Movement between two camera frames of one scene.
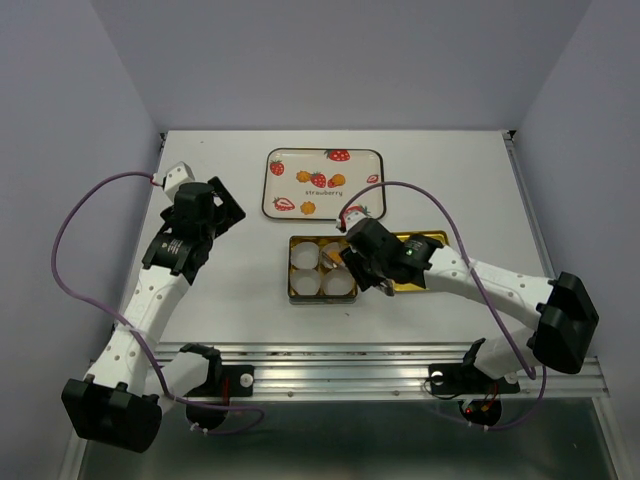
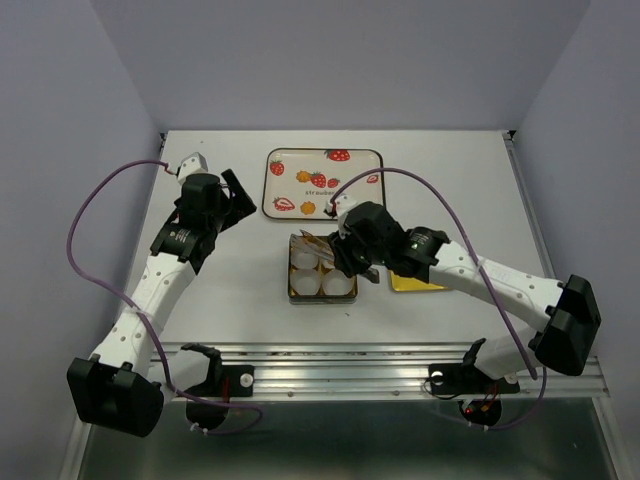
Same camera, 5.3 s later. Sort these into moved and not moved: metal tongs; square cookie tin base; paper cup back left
Moved: metal tongs
Not moved: paper cup back left; square cookie tin base
